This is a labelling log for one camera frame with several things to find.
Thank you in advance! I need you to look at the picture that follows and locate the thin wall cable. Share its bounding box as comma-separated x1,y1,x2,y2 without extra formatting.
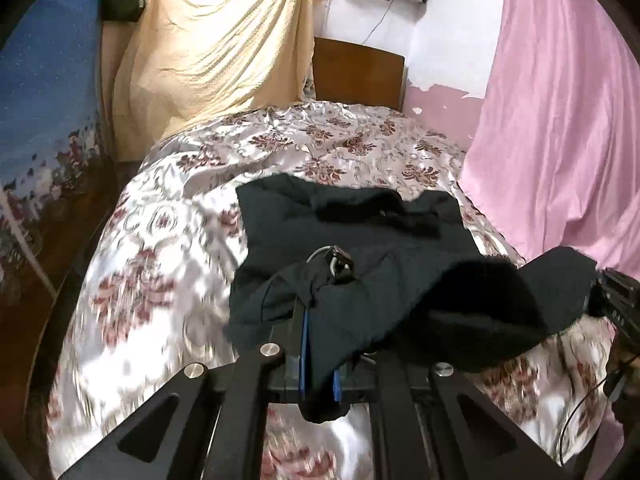
362,0,396,46

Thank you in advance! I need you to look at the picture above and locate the black jacket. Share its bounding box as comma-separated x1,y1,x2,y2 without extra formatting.
224,174,601,423

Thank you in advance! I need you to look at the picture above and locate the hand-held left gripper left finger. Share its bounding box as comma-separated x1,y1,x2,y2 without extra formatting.
60,300,313,480

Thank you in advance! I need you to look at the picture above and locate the wooden headboard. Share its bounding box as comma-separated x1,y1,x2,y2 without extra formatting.
312,36,406,111

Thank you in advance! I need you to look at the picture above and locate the floral satin bedspread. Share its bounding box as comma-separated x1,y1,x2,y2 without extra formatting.
45,100,626,480

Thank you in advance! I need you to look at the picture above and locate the thin black cable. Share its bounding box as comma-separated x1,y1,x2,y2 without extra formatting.
556,367,628,467

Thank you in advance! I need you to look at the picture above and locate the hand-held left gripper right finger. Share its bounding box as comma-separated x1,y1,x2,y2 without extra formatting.
330,345,576,480

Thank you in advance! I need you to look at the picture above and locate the pink curtain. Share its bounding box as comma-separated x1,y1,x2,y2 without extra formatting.
457,0,640,286

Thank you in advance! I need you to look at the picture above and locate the blue patterned cloth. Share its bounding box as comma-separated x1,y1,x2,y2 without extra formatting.
0,0,118,306

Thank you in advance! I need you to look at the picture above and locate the cream hanging cloth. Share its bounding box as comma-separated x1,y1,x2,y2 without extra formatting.
111,0,326,163

